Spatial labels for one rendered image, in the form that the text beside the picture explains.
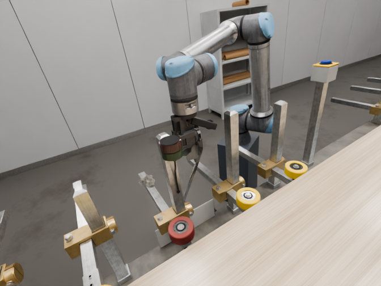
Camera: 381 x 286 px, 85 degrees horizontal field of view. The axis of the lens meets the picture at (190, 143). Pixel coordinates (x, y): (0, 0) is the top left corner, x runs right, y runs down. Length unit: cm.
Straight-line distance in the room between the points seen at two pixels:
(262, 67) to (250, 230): 90
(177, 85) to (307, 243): 56
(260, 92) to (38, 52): 256
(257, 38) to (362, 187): 80
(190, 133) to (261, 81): 73
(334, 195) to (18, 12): 314
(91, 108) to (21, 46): 97
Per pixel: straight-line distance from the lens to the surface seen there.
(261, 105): 140
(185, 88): 64
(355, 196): 85
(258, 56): 126
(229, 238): 65
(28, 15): 314
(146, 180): 92
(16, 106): 328
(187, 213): 78
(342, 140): 158
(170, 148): 54
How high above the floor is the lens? 143
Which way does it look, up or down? 30 degrees down
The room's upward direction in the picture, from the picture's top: 8 degrees counter-clockwise
